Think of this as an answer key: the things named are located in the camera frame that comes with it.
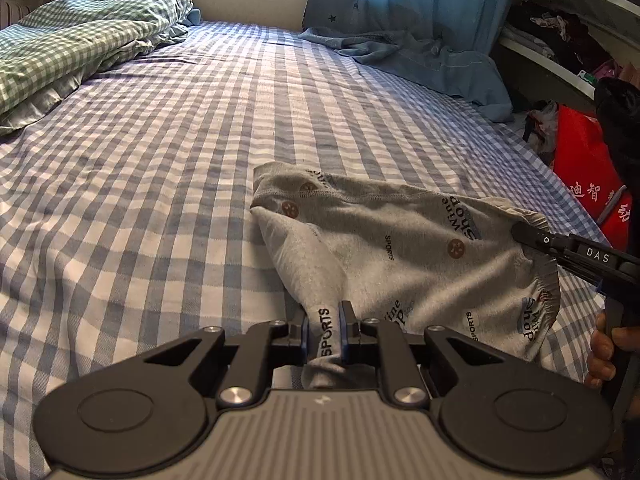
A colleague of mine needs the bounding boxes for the grey printed pants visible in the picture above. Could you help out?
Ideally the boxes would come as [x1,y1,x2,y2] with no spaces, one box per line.
[250,162,561,389]

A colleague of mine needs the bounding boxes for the person's right hand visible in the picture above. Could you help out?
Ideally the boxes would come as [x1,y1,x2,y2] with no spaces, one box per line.
[585,311,640,389]

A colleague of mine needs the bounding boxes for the white shelf board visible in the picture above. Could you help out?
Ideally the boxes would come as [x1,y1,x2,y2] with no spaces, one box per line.
[498,0,639,100]

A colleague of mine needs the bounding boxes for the red bag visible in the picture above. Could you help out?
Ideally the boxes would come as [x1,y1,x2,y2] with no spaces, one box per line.
[553,105,632,252]

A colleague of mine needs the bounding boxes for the crumpled patterned cloth by shelf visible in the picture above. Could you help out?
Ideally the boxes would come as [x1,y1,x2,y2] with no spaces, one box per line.
[523,101,559,157]

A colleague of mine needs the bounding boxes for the dark clothes pile on shelf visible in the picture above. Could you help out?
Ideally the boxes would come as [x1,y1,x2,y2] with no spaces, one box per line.
[506,3,620,79]

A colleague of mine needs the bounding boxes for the blue checked bed sheet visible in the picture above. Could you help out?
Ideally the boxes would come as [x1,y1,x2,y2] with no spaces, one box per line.
[1,22,603,479]

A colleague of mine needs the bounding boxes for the blue star curtain right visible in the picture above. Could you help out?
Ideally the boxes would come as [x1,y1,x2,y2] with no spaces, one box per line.
[301,0,526,57]

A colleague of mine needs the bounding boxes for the green checked quilt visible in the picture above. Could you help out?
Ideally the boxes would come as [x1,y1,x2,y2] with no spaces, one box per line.
[1,0,194,136]

